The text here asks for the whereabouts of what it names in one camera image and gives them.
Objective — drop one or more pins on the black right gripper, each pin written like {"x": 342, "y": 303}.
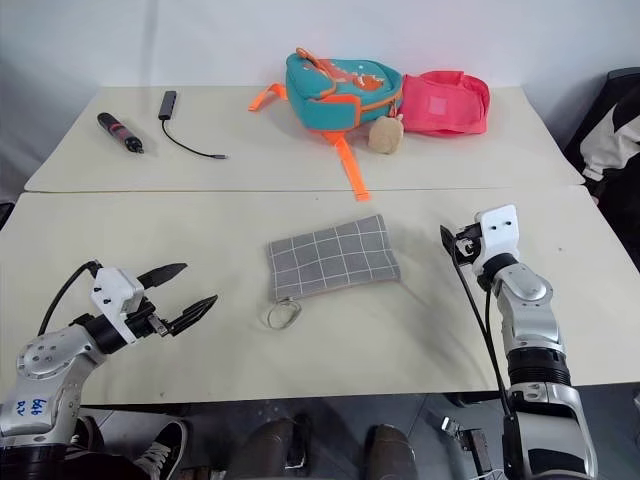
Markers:
{"x": 467, "y": 245}

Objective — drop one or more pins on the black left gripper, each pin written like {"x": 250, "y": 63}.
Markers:
{"x": 142, "y": 322}

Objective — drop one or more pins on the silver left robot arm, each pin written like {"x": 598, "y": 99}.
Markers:
{"x": 47, "y": 367}

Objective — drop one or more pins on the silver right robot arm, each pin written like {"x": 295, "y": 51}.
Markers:
{"x": 532, "y": 320}

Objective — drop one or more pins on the grey checked fabric pouch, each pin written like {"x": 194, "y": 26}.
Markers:
{"x": 332, "y": 260}

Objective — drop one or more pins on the beige plush pendant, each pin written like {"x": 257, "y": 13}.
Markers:
{"x": 386, "y": 135}

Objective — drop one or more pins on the pink fabric bag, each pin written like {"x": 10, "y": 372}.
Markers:
{"x": 442, "y": 105}

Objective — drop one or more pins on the black white sneaker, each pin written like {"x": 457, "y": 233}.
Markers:
{"x": 162, "y": 447}

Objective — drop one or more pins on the black red electric screwdriver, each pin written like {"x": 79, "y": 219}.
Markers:
{"x": 120, "y": 131}

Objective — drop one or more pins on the dark rounded shape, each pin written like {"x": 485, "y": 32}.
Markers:
{"x": 392, "y": 450}
{"x": 267, "y": 450}

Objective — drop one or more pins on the teal orange children's backpack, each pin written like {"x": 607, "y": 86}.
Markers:
{"x": 335, "y": 92}

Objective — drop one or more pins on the black metal clamp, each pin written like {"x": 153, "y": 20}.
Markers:
{"x": 472, "y": 442}

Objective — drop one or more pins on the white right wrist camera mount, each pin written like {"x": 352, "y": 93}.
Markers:
{"x": 500, "y": 232}

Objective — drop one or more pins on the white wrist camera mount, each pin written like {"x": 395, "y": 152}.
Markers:
{"x": 500, "y": 232}
{"x": 112, "y": 290}

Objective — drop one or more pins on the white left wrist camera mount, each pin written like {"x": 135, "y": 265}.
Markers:
{"x": 112, "y": 290}

